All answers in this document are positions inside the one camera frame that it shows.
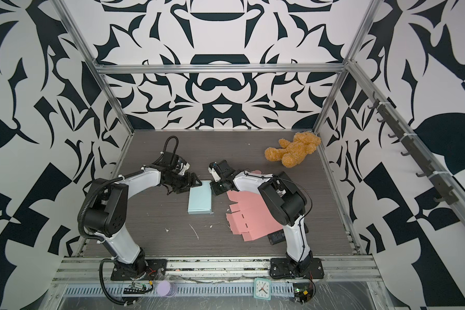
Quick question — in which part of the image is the black remote control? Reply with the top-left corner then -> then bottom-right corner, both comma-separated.
267,229 -> 286,245

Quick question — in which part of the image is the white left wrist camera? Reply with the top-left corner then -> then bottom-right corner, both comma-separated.
176,159 -> 190,176

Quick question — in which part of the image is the black wall hook rack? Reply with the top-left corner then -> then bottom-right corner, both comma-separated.
369,95 -> 460,205

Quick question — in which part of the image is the brown teddy bear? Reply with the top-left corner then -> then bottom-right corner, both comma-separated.
264,131 -> 322,169

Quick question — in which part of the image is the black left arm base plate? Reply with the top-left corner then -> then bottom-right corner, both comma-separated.
111,259 -> 167,281

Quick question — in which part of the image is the pink paper box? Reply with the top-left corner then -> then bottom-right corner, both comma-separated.
226,171 -> 282,242

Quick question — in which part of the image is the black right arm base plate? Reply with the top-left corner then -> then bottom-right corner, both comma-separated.
269,257 -> 325,280

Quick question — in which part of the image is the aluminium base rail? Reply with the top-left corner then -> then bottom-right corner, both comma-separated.
52,255 -> 382,284

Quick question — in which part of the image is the small electronics board left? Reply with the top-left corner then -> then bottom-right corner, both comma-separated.
123,282 -> 154,295

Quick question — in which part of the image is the teal square clock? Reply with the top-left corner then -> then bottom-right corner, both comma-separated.
253,278 -> 271,300

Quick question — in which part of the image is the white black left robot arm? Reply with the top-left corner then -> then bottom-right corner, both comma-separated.
77,150 -> 202,306

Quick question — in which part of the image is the light blue paper box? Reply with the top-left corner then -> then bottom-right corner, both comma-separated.
187,180 -> 212,215

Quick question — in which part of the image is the purple round disc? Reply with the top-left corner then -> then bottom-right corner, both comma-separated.
157,280 -> 175,297

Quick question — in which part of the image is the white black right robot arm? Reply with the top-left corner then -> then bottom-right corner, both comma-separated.
208,160 -> 313,271

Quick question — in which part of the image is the green circuit board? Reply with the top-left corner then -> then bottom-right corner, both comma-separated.
293,284 -> 316,304

